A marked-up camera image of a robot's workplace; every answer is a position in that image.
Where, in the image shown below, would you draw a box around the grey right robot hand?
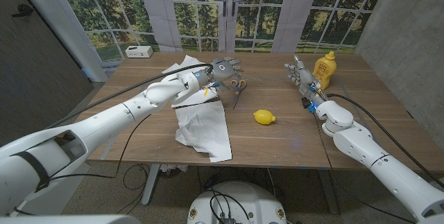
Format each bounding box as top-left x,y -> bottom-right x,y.
284,54 -> 328,109

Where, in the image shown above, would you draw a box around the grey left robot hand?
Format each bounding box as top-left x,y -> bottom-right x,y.
207,56 -> 243,92

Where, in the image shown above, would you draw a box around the grey and orange scissors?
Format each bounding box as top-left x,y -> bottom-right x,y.
230,79 -> 248,110

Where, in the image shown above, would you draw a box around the yellow mustard bottle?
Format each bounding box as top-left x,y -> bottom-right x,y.
311,51 -> 338,91

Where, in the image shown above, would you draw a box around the yellow lemon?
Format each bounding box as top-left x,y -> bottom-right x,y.
253,109 -> 277,126

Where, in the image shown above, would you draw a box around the crumpled white paper sheet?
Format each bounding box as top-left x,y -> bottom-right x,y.
162,55 -> 219,108

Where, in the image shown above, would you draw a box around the creased white paper sheet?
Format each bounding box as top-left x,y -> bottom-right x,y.
175,100 -> 233,164

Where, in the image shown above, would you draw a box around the printed forest window backdrop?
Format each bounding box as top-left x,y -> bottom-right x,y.
53,0 -> 391,62

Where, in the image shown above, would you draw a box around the white power socket box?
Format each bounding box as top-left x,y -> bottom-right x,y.
124,45 -> 154,59

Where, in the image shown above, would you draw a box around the grey table leg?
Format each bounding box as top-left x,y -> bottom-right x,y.
317,169 -> 340,215

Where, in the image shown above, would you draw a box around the white robot torso base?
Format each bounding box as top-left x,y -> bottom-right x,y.
187,181 -> 288,224

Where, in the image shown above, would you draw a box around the white table leg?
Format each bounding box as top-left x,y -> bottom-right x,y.
141,164 -> 161,207

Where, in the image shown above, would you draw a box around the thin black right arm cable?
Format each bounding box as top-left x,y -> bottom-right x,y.
311,112 -> 416,224

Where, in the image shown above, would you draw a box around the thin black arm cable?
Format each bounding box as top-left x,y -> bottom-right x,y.
311,112 -> 416,224
48,112 -> 153,182

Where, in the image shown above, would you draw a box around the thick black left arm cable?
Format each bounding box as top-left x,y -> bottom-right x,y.
44,62 -> 214,130

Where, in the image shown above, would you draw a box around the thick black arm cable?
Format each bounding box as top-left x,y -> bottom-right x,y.
325,93 -> 444,189
44,62 -> 214,130

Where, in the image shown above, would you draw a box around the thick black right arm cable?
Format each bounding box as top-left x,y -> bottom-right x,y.
325,93 -> 444,189

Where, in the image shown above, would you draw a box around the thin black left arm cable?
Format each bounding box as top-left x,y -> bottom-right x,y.
48,112 -> 153,182

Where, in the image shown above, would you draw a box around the black floor cable loop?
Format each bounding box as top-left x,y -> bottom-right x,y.
122,163 -> 151,191

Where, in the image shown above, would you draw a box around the white backdrop frame post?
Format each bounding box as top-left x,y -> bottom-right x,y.
10,0 -> 109,83

